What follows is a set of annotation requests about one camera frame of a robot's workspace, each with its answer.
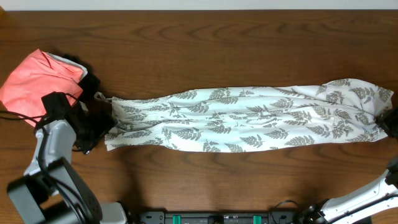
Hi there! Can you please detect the black garment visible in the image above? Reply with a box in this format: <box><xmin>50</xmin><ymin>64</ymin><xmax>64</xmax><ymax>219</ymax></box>
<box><xmin>63</xmin><ymin>54</ymin><xmax>101</xmax><ymax>102</ymax></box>

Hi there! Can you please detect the white fern print dress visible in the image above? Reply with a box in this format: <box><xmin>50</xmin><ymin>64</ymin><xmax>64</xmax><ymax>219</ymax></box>
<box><xmin>104</xmin><ymin>78</ymin><xmax>393</xmax><ymax>152</ymax></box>

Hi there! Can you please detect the pink garment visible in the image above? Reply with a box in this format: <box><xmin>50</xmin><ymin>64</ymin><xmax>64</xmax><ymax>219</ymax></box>
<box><xmin>1</xmin><ymin>49</ymin><xmax>88</xmax><ymax>118</ymax></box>

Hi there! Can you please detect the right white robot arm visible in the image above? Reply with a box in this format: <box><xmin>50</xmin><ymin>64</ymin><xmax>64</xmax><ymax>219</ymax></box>
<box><xmin>291</xmin><ymin>107</ymin><xmax>397</xmax><ymax>223</ymax></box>

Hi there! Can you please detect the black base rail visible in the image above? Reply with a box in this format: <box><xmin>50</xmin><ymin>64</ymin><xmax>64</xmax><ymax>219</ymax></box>
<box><xmin>133</xmin><ymin>200</ymin><xmax>373</xmax><ymax>224</ymax></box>

